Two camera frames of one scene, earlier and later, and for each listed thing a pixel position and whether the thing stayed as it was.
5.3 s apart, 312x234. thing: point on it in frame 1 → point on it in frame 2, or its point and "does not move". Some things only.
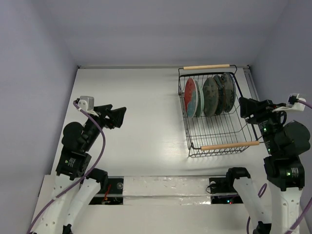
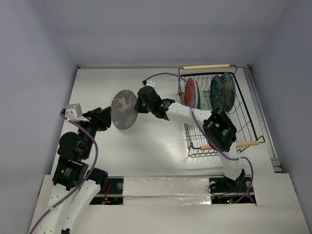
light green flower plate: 201,99 does not move
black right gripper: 254,113 → 145,96
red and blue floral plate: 191,97 does not move
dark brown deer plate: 210,97 → 124,115
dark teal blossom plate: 220,84 does not move
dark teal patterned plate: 229,91 does not move
